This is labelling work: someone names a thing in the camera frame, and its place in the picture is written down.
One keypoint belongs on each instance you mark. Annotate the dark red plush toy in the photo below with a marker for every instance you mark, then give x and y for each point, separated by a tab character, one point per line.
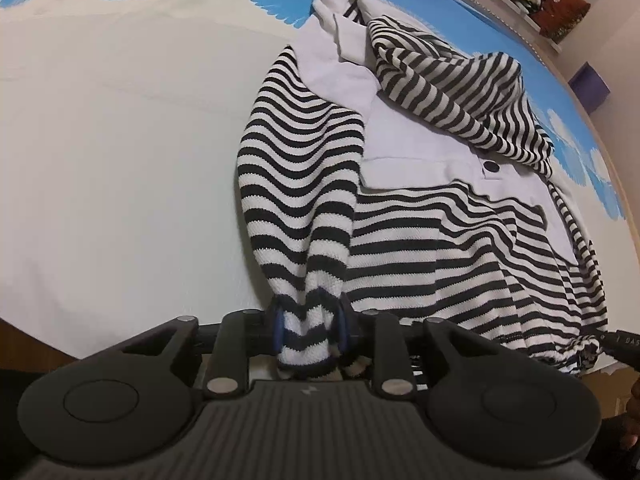
557	18

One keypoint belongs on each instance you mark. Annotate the blue white patterned bedspread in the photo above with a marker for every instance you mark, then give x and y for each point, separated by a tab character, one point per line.
120	125

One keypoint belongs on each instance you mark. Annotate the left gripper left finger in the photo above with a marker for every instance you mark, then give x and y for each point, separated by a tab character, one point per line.
231	344

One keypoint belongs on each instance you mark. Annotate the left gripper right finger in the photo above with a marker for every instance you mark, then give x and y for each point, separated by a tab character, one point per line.
379	336

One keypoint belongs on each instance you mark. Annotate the person's right hand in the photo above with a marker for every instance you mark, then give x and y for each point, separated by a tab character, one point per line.
631	418

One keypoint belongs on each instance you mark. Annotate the black white striped garment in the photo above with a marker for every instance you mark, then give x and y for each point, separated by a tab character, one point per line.
383	164

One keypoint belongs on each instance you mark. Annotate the purple box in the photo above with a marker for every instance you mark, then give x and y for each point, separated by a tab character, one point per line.
589	88

